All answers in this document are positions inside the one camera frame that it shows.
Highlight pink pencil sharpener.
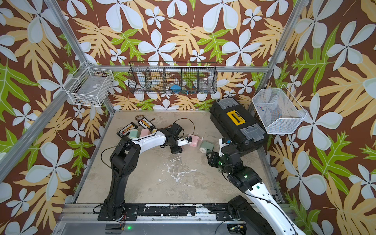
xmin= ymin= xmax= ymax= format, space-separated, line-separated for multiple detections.
xmin=190 ymin=135 xmax=203 ymax=148
xmin=140 ymin=129 xmax=151 ymax=138

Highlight green pencil sharpener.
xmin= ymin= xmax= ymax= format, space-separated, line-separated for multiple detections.
xmin=128 ymin=129 xmax=140 ymax=139
xmin=199 ymin=141 xmax=214 ymax=154

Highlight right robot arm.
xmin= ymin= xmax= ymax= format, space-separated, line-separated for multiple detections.
xmin=206 ymin=144 xmax=305 ymax=235

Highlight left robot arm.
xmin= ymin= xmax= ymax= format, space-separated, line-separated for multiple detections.
xmin=98 ymin=123 xmax=193 ymax=222

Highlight black charging board right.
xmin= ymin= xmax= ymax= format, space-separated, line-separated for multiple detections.
xmin=138 ymin=117 xmax=155 ymax=131

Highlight black charging board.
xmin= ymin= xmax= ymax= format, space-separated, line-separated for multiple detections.
xmin=138 ymin=117 xmax=155 ymax=131
xmin=117 ymin=122 xmax=138 ymax=138

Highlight black yellow-latch toolbox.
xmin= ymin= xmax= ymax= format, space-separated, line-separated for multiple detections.
xmin=210 ymin=98 xmax=269 ymax=156

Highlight black charging board left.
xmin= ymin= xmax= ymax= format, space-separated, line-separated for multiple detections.
xmin=117 ymin=122 xmax=138 ymax=138

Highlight white mesh basket right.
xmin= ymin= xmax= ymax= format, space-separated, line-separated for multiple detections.
xmin=252 ymin=86 xmax=307 ymax=135

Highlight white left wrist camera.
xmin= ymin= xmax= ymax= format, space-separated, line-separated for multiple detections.
xmin=177 ymin=137 xmax=193 ymax=146

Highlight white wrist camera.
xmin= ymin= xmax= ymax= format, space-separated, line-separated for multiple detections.
xmin=177 ymin=137 xmax=193 ymax=146
xmin=218 ymin=138 xmax=232 ymax=149

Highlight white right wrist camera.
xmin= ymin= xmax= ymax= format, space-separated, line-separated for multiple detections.
xmin=218 ymin=138 xmax=232 ymax=149

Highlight black wire basket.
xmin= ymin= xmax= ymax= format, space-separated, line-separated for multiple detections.
xmin=127 ymin=61 xmax=218 ymax=95

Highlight aluminium frame post right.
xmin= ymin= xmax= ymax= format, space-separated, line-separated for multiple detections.
xmin=254 ymin=0 xmax=310 ymax=97

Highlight aluminium frame post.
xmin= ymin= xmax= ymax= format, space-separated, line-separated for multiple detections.
xmin=45 ymin=1 xmax=115 ymax=114
xmin=254 ymin=0 xmax=310 ymax=97

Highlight white wire basket left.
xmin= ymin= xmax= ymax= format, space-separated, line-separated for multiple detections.
xmin=64 ymin=62 xmax=114 ymax=107

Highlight aluminium frame back bar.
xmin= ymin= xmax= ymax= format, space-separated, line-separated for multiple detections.
xmin=88 ymin=65 xmax=269 ymax=73

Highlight aluminium frame post left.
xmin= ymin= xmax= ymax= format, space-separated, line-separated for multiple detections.
xmin=45 ymin=1 xmax=115 ymax=114

